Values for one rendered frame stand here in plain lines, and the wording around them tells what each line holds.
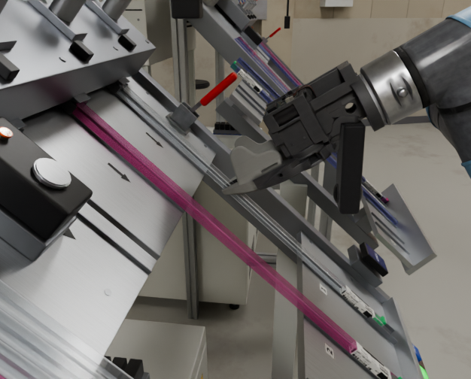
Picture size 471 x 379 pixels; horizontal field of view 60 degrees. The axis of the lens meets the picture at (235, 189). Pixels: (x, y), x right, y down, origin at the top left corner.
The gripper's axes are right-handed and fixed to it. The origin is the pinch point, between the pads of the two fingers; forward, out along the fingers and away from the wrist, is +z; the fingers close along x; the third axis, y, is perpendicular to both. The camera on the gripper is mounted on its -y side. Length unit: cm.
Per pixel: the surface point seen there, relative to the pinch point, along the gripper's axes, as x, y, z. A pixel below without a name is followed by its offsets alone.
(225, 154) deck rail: -8.0, 3.1, 1.1
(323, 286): 2.5, -17.2, -3.8
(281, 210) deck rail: -8.0, -8.9, -1.6
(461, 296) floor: -111, -126, -24
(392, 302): -6.6, -31.2, -9.6
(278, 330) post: -34, -49, 23
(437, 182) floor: -249, -143, -50
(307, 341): 15.6, -13.8, -2.8
